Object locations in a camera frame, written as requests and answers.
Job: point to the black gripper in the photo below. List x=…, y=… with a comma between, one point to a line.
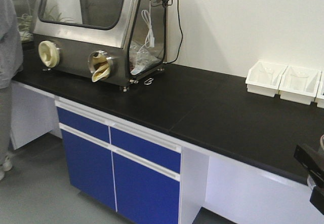
x=312, y=161

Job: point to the white right storage bin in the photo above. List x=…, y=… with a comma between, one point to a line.
x=319, y=100

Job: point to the white storage bin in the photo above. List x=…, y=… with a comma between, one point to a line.
x=299, y=84
x=264, y=78
x=319, y=100

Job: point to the white middle storage bin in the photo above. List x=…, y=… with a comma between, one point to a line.
x=299, y=84

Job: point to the white left storage bin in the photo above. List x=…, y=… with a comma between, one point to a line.
x=264, y=78

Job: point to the blue upper right drawer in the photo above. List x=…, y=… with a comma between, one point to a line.
x=148, y=150

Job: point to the blue drawer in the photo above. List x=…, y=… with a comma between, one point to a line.
x=148, y=150
x=83, y=124

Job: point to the blue right cabinet door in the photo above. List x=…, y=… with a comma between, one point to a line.
x=144, y=195

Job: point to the blue cabinet door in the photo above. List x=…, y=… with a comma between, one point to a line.
x=144, y=195
x=90, y=168

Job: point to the blue left cabinet door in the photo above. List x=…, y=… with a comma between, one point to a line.
x=90, y=168

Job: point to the blue upper left drawer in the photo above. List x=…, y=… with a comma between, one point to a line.
x=83, y=124

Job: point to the cream right glove port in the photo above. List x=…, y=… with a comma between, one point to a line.
x=100, y=64

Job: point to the cream glove port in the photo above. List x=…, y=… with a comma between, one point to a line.
x=49, y=53
x=100, y=64

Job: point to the stainless steel glove box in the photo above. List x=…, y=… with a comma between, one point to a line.
x=133, y=32

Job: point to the cream left glove port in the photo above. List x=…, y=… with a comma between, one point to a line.
x=49, y=53

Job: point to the person in grey clothes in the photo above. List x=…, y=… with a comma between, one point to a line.
x=11, y=63

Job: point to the metal ring latch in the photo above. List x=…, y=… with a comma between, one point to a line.
x=148, y=81

